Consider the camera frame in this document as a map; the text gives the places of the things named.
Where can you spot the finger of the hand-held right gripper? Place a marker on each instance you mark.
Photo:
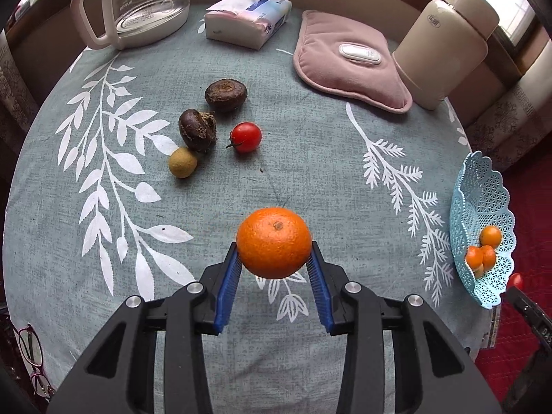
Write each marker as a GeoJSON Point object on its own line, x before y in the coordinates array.
{"type": "Point", "coordinates": [530, 310]}

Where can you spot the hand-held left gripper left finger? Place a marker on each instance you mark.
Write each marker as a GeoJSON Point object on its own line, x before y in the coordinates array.
{"type": "Point", "coordinates": [226, 289]}

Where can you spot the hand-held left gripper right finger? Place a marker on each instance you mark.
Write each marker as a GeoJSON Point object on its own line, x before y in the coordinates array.
{"type": "Point", "coordinates": [321, 289]}

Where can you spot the red cherry tomato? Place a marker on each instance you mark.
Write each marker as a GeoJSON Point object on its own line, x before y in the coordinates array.
{"type": "Point", "coordinates": [515, 281]}
{"type": "Point", "coordinates": [246, 137]}

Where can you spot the smooth yellow-orange orange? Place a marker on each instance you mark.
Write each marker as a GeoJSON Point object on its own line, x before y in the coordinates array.
{"type": "Point", "coordinates": [274, 242]}

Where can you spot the large textured mandarin orange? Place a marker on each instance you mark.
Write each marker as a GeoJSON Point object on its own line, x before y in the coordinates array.
{"type": "Point", "coordinates": [490, 236]}

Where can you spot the light blue plastic basket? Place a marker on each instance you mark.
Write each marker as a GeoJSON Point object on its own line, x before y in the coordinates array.
{"type": "Point", "coordinates": [478, 207]}

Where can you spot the small tan longan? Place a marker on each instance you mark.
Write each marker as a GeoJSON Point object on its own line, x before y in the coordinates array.
{"type": "Point", "coordinates": [183, 162]}

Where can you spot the dark brown water chestnut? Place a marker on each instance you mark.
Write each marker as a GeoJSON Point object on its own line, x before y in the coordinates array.
{"type": "Point", "coordinates": [225, 95]}
{"type": "Point", "coordinates": [197, 130]}

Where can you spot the red quilted blanket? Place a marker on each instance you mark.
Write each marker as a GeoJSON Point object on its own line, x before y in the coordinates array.
{"type": "Point", "coordinates": [522, 345]}

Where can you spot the patterned beige curtain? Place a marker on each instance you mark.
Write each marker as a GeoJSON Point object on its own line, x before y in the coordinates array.
{"type": "Point", "coordinates": [509, 116]}
{"type": "Point", "coordinates": [15, 95]}

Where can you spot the purple-framed eyeglasses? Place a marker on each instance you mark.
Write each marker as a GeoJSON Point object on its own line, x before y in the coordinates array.
{"type": "Point", "coordinates": [26, 345]}

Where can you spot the pink hot water bag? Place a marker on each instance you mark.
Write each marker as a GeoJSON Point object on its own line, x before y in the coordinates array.
{"type": "Point", "coordinates": [351, 69]}

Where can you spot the white tissue pack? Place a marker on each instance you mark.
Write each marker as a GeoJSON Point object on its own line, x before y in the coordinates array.
{"type": "Point", "coordinates": [248, 19]}

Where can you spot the cream thermos jug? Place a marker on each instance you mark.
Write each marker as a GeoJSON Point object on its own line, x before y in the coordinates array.
{"type": "Point", "coordinates": [444, 47]}

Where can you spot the wooden-framed window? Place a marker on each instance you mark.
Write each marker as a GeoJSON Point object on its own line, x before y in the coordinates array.
{"type": "Point", "coordinates": [517, 4]}

